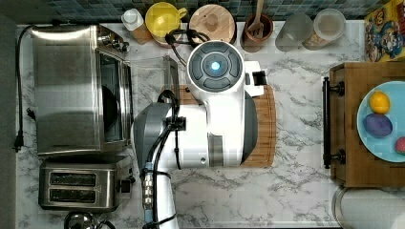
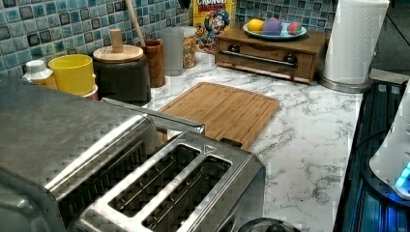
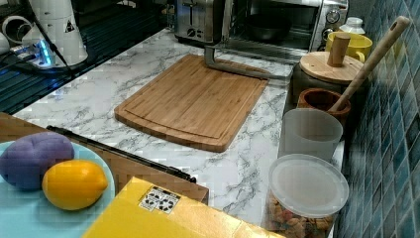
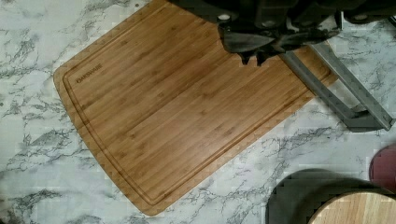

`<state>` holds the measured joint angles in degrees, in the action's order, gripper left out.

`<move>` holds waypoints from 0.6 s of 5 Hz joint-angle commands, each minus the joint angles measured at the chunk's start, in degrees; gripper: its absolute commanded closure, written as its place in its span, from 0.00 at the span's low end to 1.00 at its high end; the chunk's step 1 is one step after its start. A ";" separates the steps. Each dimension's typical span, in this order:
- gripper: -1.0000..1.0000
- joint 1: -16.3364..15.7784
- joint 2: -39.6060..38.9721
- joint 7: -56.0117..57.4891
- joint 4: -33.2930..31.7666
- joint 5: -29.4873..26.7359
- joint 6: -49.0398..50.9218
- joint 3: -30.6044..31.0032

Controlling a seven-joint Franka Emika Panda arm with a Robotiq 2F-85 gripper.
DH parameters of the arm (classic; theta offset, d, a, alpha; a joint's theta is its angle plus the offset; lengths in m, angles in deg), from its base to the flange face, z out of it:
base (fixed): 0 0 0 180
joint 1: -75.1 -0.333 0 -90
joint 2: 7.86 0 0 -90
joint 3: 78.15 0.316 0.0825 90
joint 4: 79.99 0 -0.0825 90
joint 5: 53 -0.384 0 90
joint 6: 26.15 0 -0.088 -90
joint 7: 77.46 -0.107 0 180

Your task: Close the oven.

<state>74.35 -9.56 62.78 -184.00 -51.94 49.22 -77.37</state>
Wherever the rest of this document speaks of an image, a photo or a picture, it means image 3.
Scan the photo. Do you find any oven door with handle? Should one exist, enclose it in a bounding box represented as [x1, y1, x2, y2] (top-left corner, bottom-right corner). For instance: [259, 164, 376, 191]
[203, 37, 309, 80]

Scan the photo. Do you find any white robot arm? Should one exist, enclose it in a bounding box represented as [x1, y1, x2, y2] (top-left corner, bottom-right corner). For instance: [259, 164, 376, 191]
[2, 0, 88, 69]

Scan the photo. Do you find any dark pan inside oven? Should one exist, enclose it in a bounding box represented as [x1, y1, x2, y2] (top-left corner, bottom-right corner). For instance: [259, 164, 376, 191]
[246, 14, 291, 42]

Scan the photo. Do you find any silver toaster oven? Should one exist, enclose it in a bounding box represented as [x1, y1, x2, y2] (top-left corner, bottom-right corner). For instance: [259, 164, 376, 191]
[222, 0, 349, 52]

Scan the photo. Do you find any bamboo cutting board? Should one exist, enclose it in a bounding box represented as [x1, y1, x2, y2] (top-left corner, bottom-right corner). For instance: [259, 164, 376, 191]
[114, 55, 267, 152]

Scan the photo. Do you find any translucent plastic cup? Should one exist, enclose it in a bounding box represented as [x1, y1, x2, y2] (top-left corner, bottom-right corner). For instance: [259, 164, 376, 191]
[278, 108, 344, 163]

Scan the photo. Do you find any wooden drawer box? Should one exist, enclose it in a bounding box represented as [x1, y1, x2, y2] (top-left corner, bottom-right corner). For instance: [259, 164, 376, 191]
[0, 112, 209, 204]

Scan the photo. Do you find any silver two-slot toaster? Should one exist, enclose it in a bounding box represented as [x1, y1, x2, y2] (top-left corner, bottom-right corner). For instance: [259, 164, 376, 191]
[174, 0, 225, 45]

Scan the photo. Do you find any wooden utensil holder cup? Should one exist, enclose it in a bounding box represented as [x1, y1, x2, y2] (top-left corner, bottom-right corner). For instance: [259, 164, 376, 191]
[297, 88, 351, 125]

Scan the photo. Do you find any yellow cereal box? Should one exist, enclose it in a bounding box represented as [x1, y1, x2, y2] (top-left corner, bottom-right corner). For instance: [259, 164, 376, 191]
[82, 178, 284, 238]

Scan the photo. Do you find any snack jar with clear lid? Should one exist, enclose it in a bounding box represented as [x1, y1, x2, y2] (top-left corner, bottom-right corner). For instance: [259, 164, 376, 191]
[262, 154, 349, 238]

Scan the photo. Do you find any black jar with wooden lid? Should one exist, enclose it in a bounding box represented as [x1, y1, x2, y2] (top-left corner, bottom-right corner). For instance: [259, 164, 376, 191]
[290, 32, 363, 100]

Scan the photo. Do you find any yellow toy lemon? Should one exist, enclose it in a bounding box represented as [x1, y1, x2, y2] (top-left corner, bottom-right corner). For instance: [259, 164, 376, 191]
[42, 160, 108, 210]

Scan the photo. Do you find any yellow mug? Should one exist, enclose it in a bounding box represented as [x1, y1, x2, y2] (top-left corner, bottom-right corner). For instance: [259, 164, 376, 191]
[325, 32, 372, 62]

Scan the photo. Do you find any purple toy fruit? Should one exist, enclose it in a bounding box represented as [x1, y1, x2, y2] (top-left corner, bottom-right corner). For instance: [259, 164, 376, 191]
[1, 132, 74, 190]

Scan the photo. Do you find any light blue plate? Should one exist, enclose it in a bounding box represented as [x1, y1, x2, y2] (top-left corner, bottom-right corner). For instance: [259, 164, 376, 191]
[0, 143, 116, 238]

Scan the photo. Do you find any wooden pestle stick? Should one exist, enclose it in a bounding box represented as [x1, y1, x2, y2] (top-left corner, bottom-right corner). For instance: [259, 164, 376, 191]
[329, 16, 410, 112]

